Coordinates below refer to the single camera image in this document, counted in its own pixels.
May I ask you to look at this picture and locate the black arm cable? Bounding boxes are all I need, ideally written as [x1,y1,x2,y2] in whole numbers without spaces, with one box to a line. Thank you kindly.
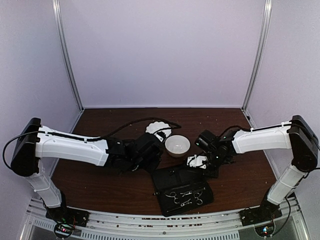
[2,117,182,171]
[219,125,253,137]

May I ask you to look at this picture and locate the aluminium corner post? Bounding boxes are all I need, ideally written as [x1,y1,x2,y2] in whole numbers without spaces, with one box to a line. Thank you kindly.
[241,0,273,112]
[52,0,84,112]

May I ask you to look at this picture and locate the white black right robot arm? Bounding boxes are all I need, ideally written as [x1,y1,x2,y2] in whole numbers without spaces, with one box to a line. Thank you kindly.
[186,115,320,226]

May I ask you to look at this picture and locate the white scalloped bowl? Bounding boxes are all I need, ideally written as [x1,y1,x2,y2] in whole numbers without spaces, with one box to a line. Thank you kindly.
[145,121,172,138]

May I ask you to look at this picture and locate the aluminium right corner post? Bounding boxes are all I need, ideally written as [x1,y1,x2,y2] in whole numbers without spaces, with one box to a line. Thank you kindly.
[241,0,273,112]

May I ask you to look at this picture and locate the aluminium left corner post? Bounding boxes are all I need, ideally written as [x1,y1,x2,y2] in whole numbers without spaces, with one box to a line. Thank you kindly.
[52,0,84,112]

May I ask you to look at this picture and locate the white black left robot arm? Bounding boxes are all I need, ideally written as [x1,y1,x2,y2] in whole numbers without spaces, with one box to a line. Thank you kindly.
[6,117,165,222]

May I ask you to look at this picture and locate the silver pointed scissors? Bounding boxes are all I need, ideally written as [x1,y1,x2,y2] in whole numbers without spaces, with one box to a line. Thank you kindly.
[164,191,180,204]

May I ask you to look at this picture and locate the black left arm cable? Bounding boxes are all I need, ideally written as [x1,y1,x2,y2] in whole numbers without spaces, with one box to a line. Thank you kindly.
[2,117,182,171]

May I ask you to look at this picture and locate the silver thinning scissors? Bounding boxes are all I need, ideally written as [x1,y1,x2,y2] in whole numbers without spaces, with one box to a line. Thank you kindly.
[180,190,204,207]

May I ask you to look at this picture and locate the white round bowl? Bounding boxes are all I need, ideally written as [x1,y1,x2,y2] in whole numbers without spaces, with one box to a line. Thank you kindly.
[164,135,191,158]

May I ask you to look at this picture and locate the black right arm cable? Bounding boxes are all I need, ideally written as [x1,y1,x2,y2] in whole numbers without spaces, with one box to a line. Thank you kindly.
[219,125,253,137]

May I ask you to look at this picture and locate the aluminium front rail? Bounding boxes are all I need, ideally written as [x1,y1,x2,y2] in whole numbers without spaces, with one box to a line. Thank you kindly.
[17,197,311,240]

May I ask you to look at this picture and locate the black zip tool case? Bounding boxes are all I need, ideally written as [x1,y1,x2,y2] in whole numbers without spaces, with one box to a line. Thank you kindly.
[151,165,214,217]

